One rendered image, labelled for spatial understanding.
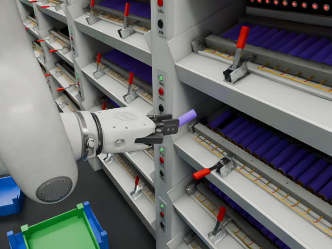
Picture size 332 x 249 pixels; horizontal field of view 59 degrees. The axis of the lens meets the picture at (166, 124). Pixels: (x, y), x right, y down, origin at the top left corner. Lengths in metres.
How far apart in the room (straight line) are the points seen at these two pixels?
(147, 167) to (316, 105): 0.62
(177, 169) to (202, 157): 0.13
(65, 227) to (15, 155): 0.79
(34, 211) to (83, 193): 0.21
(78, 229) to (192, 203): 0.48
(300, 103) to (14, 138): 0.38
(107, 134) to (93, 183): 1.00
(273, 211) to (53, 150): 0.38
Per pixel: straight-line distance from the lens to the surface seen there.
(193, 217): 0.80
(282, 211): 0.56
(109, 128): 0.49
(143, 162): 0.98
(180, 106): 0.69
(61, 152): 0.39
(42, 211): 1.40
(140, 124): 0.51
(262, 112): 0.49
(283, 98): 0.47
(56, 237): 1.14
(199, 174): 0.58
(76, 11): 1.27
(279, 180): 0.57
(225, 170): 0.61
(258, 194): 0.58
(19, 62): 0.39
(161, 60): 0.68
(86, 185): 1.47
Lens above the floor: 0.91
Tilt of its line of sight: 28 degrees down
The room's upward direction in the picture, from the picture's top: straight up
